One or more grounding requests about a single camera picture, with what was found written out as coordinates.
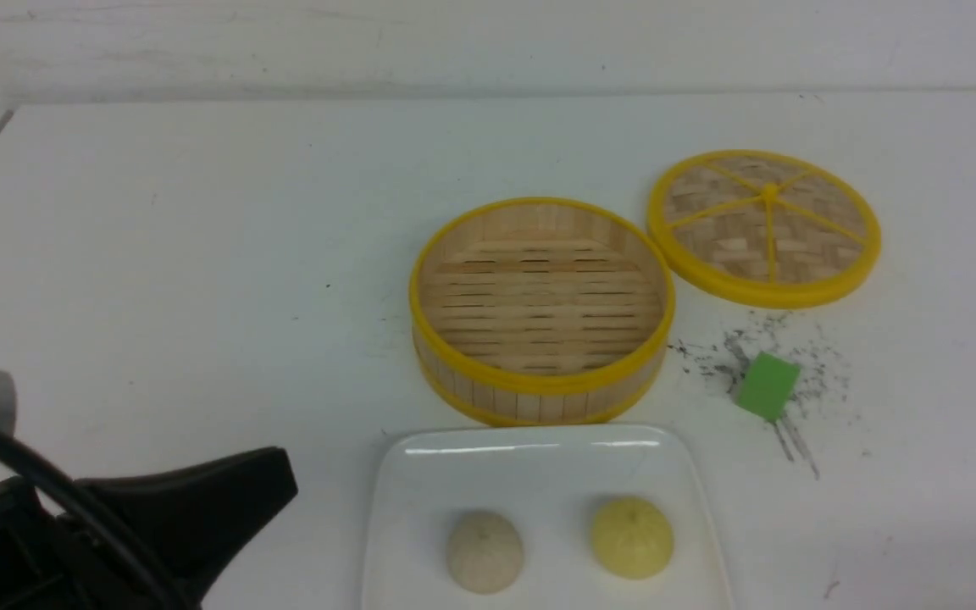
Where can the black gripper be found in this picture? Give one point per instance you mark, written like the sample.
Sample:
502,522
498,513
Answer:
196,520

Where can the white steamed bun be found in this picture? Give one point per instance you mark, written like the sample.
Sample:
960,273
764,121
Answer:
484,552

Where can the white square plate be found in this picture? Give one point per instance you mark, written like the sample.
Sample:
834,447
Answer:
548,481

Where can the yellow steamed bun on plate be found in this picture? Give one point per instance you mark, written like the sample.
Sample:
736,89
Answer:
631,537

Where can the bamboo steamer basket yellow rim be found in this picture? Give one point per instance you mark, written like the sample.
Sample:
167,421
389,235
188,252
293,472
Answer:
541,311

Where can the green cube block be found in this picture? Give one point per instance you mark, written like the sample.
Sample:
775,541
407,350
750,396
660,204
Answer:
767,386

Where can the bamboo steamer lid yellow rim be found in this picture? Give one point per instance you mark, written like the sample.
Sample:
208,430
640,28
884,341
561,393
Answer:
763,229

